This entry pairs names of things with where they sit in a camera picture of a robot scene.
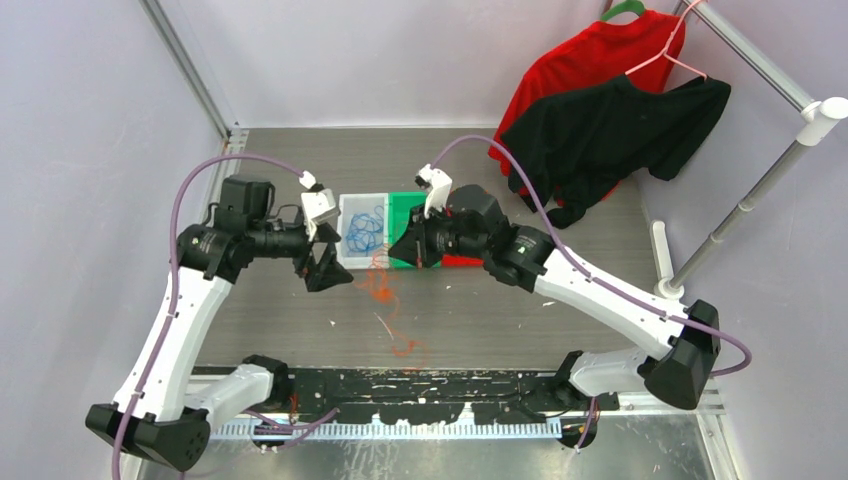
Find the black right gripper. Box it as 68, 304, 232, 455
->
389, 201, 488, 270

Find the blue cable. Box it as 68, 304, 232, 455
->
344, 206, 387, 256

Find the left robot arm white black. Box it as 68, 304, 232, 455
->
85, 175, 352, 473

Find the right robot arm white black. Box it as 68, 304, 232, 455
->
389, 185, 721, 411

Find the red plastic bin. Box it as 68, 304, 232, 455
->
440, 255, 483, 268

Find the green plastic bin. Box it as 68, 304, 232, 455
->
388, 191, 426, 247

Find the white plastic bin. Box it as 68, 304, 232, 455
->
337, 193, 389, 270

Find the black t-shirt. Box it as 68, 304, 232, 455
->
500, 75, 731, 229

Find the red t-shirt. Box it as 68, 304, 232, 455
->
494, 10, 686, 141

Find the pink hanger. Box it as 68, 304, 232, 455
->
624, 0, 708, 79

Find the green hanger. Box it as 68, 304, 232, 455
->
600, 0, 647, 22

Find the metal clothes rack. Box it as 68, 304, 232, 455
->
650, 0, 848, 372

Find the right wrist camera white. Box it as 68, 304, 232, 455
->
415, 164, 453, 219

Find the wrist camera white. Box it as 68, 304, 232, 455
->
299, 170, 340, 243
415, 164, 453, 219

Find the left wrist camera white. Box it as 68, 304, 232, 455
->
299, 170, 340, 243

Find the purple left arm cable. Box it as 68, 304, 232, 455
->
109, 153, 306, 480

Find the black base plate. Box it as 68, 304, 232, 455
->
252, 368, 589, 426

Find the white perforated cable duct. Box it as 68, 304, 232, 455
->
211, 421, 564, 441

